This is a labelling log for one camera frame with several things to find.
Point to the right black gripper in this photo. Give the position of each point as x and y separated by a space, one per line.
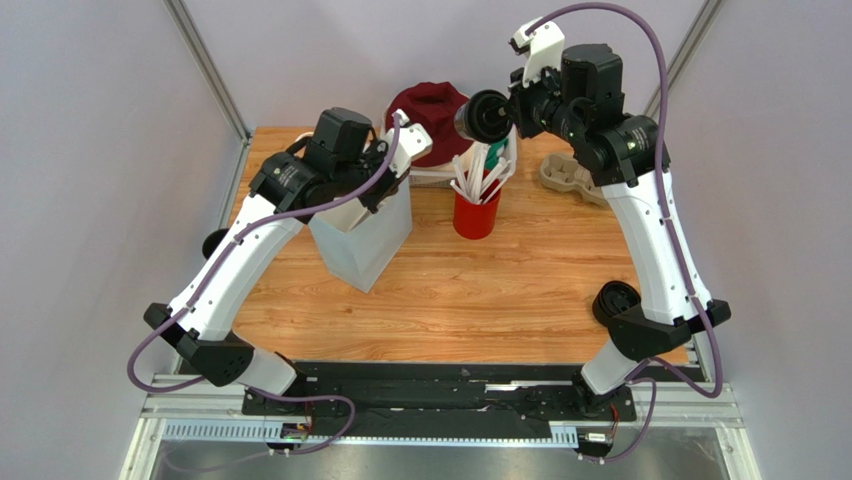
520 112

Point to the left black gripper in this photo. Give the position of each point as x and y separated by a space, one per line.
379 188

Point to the black plastic cup lid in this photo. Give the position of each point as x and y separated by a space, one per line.
487 119

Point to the white paper bag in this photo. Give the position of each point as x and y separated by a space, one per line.
355 245

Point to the translucent dark plastic cup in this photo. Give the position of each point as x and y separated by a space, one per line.
461 123

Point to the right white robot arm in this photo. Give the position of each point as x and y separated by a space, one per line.
576 94

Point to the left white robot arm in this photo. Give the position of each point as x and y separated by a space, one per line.
198 323

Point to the green cloth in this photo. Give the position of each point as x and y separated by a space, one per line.
494 154

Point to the bottom pulp cup carrier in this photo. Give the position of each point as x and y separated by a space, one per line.
561 172

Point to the beige hat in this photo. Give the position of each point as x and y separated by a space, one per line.
437 161

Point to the maroon bucket hat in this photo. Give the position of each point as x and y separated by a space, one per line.
434 106

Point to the red cup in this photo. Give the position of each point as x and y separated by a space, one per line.
476 221

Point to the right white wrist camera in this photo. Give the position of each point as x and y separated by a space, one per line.
542 48

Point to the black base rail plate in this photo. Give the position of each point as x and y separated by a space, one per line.
442 400

